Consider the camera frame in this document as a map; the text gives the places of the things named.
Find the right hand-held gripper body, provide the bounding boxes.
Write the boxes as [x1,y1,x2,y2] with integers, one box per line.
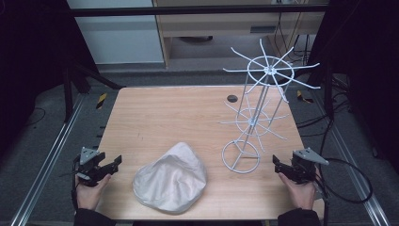
[289,147,330,186]

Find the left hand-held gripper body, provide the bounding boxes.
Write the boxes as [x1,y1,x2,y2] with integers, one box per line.
[74,146,106,188]

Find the white cloth hat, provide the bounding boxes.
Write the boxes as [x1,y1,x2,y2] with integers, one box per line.
[132,141,208,216]

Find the white wire rack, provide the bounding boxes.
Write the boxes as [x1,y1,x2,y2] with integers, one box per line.
[218,38,322,175]

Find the person's right hand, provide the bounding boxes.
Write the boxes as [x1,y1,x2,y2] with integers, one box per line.
[278,170,322,211]

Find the person's left hand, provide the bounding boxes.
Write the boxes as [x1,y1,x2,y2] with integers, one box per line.
[75,172,113,211]

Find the black yellow striped tape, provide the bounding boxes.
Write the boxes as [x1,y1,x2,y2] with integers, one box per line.
[95,91,108,110]
[295,89,314,105]

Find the black metal stand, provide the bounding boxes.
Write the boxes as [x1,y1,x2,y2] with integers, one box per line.
[322,60,336,121]
[61,59,126,124]

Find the black curtain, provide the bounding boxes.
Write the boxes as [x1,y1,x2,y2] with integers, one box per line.
[309,0,399,173]
[0,0,100,161]

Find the white cabinet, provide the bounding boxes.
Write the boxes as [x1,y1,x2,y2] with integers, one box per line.
[66,0,166,65]

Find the wooden desk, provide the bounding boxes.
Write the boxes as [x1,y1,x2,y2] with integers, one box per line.
[152,0,329,70]

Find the black horizontal bar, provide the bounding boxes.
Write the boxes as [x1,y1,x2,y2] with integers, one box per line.
[69,4,329,18]

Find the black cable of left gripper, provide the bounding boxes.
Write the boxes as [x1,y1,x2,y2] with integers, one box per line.
[59,153,83,215]

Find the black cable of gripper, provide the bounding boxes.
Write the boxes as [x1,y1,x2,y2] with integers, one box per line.
[314,157,374,226]
[59,153,83,215]

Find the aluminium floor rail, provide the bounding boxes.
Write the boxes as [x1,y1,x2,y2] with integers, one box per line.
[8,93,88,226]
[310,90,391,226]

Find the bundle of black floor cables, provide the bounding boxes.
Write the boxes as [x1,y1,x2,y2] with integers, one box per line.
[295,73,356,139]

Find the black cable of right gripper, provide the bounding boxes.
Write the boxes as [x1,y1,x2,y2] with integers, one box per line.
[314,157,374,226]

